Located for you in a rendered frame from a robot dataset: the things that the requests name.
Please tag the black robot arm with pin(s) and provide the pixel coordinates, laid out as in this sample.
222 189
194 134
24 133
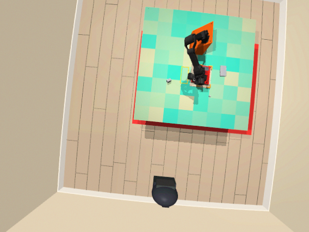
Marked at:
198 70

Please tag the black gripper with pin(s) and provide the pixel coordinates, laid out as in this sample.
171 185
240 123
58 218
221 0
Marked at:
191 76

